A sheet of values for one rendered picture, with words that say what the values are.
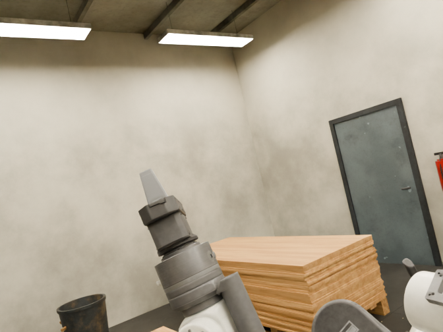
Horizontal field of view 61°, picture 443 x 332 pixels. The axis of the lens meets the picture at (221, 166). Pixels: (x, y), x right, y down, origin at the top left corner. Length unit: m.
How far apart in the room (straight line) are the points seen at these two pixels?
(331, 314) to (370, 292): 3.42
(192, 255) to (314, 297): 2.95
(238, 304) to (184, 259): 0.10
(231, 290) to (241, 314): 0.03
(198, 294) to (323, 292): 3.04
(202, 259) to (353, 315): 0.24
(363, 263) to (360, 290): 0.25
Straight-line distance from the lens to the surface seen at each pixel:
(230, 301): 0.55
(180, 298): 0.55
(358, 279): 3.91
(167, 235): 0.55
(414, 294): 0.48
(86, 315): 4.52
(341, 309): 0.64
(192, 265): 0.54
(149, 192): 0.59
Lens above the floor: 1.60
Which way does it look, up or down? 3 degrees up
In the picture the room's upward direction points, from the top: 13 degrees counter-clockwise
